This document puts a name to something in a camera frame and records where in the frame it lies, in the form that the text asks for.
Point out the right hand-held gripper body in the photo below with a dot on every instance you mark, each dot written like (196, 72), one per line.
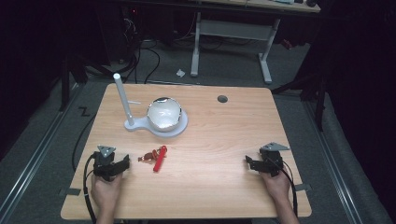
(272, 158)

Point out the person's left hand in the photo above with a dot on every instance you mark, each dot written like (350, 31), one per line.
(106, 193)

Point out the metal floor rail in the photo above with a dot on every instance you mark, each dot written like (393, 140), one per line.
(34, 155)
(334, 168)

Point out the red small tool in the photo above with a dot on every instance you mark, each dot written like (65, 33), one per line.
(159, 160)

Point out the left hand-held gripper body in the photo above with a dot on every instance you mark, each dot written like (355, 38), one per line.
(104, 161)

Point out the white stand with pole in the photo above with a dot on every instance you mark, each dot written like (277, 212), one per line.
(127, 109)

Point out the dark computer tower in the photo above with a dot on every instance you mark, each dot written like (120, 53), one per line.
(120, 34)

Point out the dark round table grommet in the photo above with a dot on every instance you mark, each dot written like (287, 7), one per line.
(222, 99)

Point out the grey tape piece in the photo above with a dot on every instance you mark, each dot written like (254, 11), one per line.
(302, 187)
(74, 192)

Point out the small brown and white charm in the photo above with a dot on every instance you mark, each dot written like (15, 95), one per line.
(146, 157)

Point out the shiny silver bowl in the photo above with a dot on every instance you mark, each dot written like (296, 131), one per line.
(164, 113)

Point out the person's right hand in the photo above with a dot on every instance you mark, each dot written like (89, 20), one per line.
(275, 186)

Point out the dark metal stand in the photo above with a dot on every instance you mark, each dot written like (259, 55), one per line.
(71, 74)
(311, 90)

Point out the white-legged wooden desk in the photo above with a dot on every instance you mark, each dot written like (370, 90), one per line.
(232, 29)

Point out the white paper scrap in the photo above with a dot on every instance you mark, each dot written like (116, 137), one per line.
(180, 73)

